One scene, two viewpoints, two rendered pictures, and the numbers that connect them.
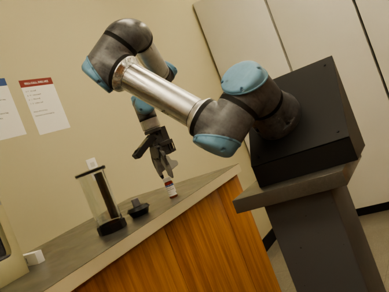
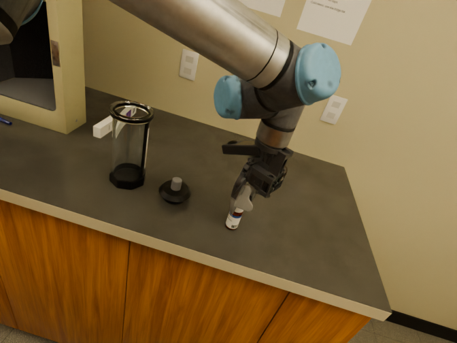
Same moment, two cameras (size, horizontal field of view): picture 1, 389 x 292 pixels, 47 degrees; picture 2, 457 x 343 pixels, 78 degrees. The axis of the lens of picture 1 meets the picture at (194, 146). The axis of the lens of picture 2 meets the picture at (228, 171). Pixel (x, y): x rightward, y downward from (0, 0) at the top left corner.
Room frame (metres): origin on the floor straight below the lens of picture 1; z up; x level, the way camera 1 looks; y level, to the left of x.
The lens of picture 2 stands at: (1.49, -0.33, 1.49)
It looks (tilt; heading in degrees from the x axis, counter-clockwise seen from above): 33 degrees down; 61
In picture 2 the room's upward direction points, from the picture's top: 17 degrees clockwise
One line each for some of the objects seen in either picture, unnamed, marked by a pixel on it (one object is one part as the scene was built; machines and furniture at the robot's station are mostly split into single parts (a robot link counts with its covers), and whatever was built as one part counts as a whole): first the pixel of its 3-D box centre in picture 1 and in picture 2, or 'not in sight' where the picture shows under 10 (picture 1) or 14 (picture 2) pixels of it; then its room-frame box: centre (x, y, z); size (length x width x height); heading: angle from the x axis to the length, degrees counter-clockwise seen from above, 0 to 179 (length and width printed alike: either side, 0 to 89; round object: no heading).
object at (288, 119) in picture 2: (143, 106); (285, 99); (1.83, 0.14, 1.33); 0.09 x 0.08 x 0.11; 9
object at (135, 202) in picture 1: (137, 206); (175, 188); (1.69, 0.28, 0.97); 0.09 x 0.09 x 0.07
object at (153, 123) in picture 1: (150, 124); (275, 133); (1.84, 0.14, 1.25); 0.08 x 0.08 x 0.05
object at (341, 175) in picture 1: (300, 177); not in sight; (1.34, -0.26, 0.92); 0.32 x 0.32 x 0.04; 61
